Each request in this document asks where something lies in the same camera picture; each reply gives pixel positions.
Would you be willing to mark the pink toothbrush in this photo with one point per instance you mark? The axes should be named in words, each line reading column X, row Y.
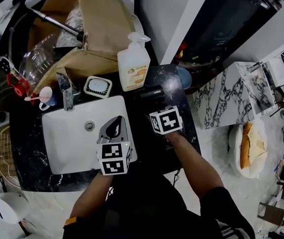
column 36, row 98

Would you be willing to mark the blue mug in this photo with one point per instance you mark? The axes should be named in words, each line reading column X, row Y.
column 49, row 101

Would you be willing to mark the white round sofa chair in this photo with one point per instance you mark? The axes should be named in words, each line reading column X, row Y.
column 235, row 153

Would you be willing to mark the black cabinet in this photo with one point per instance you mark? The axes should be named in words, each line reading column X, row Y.
column 231, row 16

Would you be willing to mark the person's left forearm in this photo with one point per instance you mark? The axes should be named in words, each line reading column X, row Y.
column 89, row 195

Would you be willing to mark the white rounded device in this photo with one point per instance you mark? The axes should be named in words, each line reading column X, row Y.
column 10, row 206

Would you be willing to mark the black cylindrical device with lettering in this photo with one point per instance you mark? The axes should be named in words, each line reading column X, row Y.
column 153, row 93

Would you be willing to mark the person's right forearm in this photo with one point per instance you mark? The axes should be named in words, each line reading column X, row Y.
column 196, row 165

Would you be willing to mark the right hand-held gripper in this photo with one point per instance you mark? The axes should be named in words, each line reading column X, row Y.
column 166, row 121

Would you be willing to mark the brown cardboard box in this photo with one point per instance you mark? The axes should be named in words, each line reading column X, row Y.
column 102, row 16

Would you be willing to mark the metal pole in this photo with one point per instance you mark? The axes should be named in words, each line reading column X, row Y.
column 57, row 24

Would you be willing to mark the clear plastic bottle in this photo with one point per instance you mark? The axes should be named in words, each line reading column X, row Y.
column 37, row 58

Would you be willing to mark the white marble pedestal sink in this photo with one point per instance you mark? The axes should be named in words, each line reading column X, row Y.
column 226, row 96

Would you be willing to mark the cream cushion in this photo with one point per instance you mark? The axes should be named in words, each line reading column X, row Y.
column 257, row 143

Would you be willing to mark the cream soap dish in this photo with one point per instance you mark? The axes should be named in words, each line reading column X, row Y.
column 97, row 86

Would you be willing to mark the person's black top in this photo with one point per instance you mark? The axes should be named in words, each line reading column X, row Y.
column 144, row 213

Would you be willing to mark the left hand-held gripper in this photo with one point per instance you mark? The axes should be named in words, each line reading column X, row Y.
column 113, row 158

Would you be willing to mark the white soap pump bottle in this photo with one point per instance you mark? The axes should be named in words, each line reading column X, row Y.
column 133, row 66

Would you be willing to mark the red plastic holder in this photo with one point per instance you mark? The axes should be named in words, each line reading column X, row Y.
column 20, row 84

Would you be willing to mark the chrome faucet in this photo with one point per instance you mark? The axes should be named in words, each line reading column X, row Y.
column 67, row 93

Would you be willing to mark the orange cushion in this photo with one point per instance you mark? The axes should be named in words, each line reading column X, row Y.
column 245, row 148

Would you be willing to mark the blue round basin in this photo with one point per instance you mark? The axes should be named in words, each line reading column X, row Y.
column 184, row 77

